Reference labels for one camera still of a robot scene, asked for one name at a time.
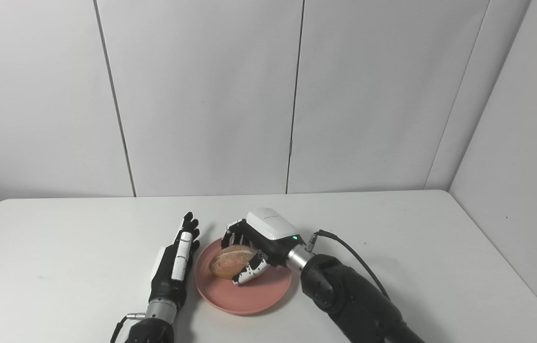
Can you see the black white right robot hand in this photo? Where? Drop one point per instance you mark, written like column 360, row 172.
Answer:
column 273, row 238

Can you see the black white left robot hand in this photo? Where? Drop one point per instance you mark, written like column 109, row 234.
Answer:
column 166, row 286

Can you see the golden bread roll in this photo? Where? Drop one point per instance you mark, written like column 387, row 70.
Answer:
column 227, row 262

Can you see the pink round plate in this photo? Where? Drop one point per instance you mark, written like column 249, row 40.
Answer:
column 249, row 297

